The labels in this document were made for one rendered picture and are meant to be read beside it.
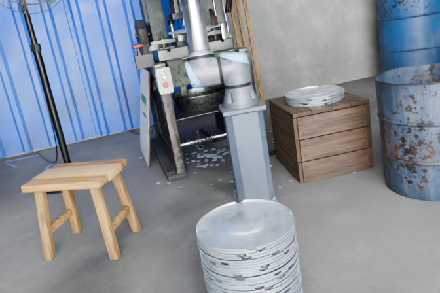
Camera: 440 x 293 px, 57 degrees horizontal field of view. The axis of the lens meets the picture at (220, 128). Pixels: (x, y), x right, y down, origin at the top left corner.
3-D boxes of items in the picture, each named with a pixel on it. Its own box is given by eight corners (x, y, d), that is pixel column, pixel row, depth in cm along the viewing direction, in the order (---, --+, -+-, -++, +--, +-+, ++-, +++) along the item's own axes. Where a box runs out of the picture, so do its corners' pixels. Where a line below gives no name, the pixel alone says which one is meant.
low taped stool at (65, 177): (42, 261, 164) (19, 186, 155) (75, 230, 186) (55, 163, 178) (119, 261, 155) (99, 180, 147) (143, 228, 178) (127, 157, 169)
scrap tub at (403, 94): (516, 186, 161) (520, 66, 148) (429, 214, 151) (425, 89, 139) (434, 156, 200) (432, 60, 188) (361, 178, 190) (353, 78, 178)
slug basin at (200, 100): (235, 105, 242) (232, 89, 239) (180, 118, 234) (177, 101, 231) (219, 97, 274) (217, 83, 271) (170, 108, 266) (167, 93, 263)
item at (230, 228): (282, 195, 133) (281, 193, 133) (306, 241, 105) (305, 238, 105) (196, 210, 133) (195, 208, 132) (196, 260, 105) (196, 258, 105)
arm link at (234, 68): (253, 82, 168) (249, 49, 164) (221, 87, 167) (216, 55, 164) (249, 78, 179) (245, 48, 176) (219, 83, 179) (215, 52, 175)
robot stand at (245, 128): (279, 203, 179) (266, 104, 167) (238, 211, 178) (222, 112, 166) (270, 187, 197) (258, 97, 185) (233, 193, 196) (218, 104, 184)
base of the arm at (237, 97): (261, 104, 169) (258, 82, 166) (226, 111, 168) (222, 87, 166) (255, 99, 184) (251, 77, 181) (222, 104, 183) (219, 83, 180)
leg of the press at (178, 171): (188, 177, 227) (156, 13, 204) (168, 182, 224) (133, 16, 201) (164, 138, 313) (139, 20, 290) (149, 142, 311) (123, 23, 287)
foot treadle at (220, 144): (235, 153, 220) (234, 144, 219) (217, 157, 218) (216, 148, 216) (207, 129, 275) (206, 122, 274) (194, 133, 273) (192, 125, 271)
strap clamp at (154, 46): (177, 46, 239) (174, 28, 236) (149, 51, 235) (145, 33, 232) (175, 46, 244) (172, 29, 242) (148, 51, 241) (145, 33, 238)
